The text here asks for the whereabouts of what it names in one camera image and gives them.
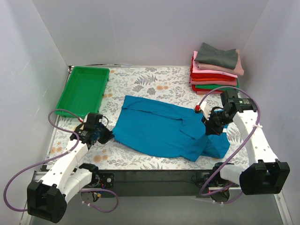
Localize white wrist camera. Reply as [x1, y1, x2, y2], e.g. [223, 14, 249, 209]
[194, 101, 211, 120]
[78, 114, 103, 125]

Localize floral table mat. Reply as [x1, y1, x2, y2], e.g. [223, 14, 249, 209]
[46, 66, 249, 170]

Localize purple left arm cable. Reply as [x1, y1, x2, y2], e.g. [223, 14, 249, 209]
[4, 108, 119, 213]

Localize light pink folded t shirt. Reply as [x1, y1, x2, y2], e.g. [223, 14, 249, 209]
[191, 57, 238, 78]

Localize orange folded t shirt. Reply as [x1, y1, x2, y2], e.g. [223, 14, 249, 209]
[190, 78, 235, 82]

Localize aluminium frame rail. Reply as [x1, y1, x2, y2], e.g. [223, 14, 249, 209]
[27, 163, 289, 224]

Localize red folded t shirt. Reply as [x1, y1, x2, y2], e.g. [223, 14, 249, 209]
[190, 68, 236, 80]

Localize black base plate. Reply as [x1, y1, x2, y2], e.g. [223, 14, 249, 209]
[84, 169, 213, 197]

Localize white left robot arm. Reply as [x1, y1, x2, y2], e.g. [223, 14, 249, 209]
[27, 112, 114, 223]

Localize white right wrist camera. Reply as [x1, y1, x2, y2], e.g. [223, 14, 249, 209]
[194, 101, 211, 120]

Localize green plastic tray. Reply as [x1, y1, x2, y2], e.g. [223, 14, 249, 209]
[56, 67, 110, 118]

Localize green folded t shirt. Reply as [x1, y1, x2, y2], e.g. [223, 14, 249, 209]
[192, 84, 240, 92]

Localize grey folded t shirt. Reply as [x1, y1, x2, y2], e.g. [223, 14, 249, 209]
[194, 42, 238, 69]

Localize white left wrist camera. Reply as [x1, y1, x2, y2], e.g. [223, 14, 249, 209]
[78, 114, 103, 125]

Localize blue t shirt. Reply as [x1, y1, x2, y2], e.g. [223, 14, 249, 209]
[112, 96, 230, 162]

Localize bottom pink folded t shirt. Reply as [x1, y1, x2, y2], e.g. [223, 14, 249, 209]
[196, 90, 223, 95]

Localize dusty pink folded t shirt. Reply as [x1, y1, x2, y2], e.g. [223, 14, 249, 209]
[193, 49, 245, 76]

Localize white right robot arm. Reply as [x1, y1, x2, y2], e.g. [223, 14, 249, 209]
[194, 87, 290, 196]

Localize salmon folded t shirt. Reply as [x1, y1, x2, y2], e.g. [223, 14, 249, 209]
[189, 80, 238, 86]

